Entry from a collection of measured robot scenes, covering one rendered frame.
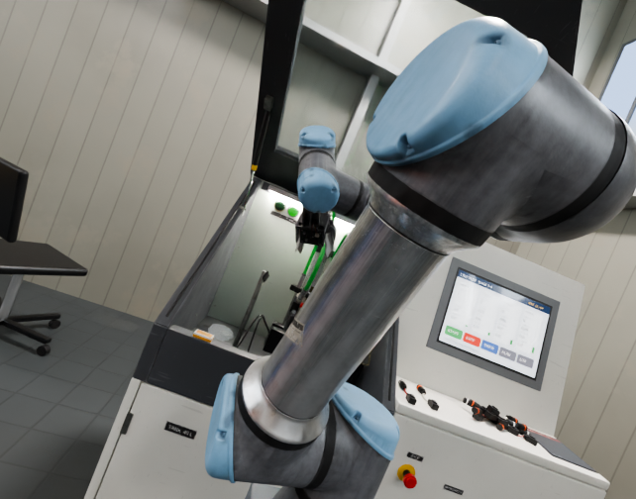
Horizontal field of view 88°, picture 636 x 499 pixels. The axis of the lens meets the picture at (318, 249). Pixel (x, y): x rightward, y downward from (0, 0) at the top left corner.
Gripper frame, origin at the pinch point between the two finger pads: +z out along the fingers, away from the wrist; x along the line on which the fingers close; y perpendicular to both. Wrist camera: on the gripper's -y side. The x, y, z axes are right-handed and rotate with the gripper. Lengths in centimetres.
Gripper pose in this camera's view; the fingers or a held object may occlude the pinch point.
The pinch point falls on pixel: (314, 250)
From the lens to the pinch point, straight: 92.0
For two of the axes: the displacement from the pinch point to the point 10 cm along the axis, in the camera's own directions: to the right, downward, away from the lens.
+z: -0.3, 7.2, 6.9
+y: -2.2, 6.7, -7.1
